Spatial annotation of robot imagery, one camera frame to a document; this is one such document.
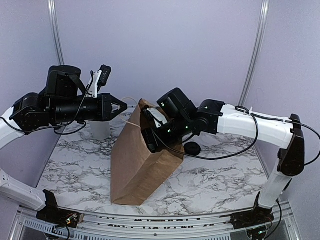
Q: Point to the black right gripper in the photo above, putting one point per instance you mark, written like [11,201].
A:
[154,142]

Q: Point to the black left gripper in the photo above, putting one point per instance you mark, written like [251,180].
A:
[106,113]

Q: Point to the brown paper bag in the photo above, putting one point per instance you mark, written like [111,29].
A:
[136,173]

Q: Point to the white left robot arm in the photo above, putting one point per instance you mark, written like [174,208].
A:
[63,101]

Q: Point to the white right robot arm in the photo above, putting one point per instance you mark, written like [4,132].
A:
[217,117]

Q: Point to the white container with sachets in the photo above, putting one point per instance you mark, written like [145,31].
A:
[100,130]

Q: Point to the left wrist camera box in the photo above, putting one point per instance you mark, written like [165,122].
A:
[98,80]

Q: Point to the front aluminium rail frame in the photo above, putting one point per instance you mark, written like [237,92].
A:
[101,226]

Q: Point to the left corner aluminium post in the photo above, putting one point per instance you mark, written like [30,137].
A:
[53,19]

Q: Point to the corner aluminium post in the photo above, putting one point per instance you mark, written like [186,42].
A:
[53,19]
[259,38]

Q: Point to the right corner aluminium post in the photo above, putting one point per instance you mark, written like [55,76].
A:
[259,38]

